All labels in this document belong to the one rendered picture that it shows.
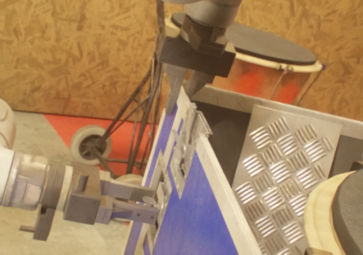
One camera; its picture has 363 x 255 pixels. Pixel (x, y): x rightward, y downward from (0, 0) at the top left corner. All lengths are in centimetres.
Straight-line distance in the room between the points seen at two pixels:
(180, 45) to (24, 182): 34
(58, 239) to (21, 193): 149
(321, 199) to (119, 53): 294
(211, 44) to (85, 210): 33
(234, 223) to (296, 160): 61
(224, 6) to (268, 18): 311
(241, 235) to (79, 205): 41
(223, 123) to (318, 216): 50
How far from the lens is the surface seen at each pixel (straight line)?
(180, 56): 118
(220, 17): 114
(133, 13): 377
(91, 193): 112
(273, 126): 136
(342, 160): 144
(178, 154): 107
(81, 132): 318
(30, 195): 113
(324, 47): 458
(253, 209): 139
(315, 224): 86
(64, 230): 268
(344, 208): 87
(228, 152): 137
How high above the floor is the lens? 127
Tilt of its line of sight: 17 degrees down
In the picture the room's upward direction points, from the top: 17 degrees clockwise
